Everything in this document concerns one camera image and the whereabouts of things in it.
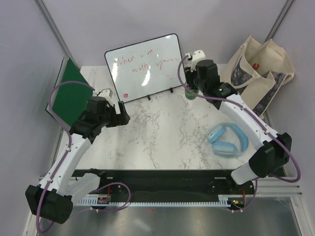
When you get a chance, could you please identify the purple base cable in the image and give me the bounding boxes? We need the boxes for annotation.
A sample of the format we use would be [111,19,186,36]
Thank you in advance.
[227,178,259,214]
[71,181,131,214]

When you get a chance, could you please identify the green bottle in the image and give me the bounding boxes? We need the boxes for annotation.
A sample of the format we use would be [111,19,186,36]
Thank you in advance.
[185,89,199,100]

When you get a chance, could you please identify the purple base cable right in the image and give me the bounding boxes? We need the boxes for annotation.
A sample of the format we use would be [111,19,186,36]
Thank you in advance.
[227,178,259,214]

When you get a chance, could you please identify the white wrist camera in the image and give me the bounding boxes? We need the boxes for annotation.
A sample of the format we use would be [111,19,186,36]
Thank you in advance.
[185,50,206,72]
[93,88,114,106]

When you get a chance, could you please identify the cola glass bottle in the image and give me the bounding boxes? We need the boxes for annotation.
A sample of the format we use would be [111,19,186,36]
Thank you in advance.
[252,63,259,71]

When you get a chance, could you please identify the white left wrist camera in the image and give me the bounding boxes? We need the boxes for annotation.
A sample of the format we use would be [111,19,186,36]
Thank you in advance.
[93,88,114,106]

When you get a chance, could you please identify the green binder folder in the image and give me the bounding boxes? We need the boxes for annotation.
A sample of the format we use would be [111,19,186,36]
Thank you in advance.
[51,58,93,126]

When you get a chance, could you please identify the light blue headphones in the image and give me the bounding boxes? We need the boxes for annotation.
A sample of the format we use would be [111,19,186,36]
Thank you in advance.
[207,122,249,157]

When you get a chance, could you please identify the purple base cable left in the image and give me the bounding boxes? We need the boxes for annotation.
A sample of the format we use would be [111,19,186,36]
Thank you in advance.
[71,181,131,214]

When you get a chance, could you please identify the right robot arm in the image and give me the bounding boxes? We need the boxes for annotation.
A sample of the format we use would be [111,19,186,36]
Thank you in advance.
[178,55,294,194]

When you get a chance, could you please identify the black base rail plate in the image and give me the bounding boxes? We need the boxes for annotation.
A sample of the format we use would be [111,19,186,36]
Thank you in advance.
[97,170,254,201]

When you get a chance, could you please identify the white slotted cable duct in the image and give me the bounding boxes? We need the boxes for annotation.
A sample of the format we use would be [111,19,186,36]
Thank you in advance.
[75,194,245,207]

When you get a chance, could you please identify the whiteboard with red writing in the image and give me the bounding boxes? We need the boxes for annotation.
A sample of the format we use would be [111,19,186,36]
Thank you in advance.
[104,33,185,103]

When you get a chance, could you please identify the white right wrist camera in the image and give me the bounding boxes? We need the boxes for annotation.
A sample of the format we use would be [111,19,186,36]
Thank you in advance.
[185,50,206,72]

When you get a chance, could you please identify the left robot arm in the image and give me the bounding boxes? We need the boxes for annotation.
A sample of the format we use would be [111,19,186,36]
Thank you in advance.
[25,96,130,224]

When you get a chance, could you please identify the beige canvas tote bag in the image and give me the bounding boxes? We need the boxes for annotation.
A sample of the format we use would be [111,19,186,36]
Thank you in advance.
[220,36,295,117]

